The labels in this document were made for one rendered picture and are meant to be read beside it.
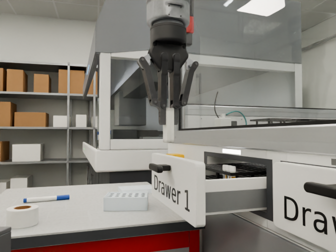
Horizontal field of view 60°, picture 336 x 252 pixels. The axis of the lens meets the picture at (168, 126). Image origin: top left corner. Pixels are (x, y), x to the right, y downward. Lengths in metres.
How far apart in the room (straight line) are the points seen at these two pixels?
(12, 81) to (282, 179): 4.19
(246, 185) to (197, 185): 0.11
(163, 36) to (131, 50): 0.89
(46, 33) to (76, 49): 0.49
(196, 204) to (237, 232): 0.22
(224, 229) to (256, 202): 0.19
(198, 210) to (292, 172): 0.16
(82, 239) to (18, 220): 0.15
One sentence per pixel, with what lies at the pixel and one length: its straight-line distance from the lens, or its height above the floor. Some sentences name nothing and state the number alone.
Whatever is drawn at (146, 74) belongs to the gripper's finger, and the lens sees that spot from 0.58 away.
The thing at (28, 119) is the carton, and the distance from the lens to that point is 4.48.
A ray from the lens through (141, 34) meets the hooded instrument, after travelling 1.51.
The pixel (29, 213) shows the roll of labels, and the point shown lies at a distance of 0.78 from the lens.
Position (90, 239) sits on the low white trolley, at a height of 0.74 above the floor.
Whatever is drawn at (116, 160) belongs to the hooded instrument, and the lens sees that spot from 1.42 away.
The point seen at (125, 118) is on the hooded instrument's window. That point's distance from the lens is 1.44.
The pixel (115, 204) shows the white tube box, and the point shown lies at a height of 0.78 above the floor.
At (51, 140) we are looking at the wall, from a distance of 4.83.
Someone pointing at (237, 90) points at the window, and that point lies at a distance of 0.71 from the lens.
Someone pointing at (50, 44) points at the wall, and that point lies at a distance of 5.03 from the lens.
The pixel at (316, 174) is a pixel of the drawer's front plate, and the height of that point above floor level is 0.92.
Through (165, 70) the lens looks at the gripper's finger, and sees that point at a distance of 0.59.
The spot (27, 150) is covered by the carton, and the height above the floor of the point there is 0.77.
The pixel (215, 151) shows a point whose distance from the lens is 0.76.
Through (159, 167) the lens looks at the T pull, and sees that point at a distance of 0.59.
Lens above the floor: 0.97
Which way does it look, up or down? 2 degrees up
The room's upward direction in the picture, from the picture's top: straight up
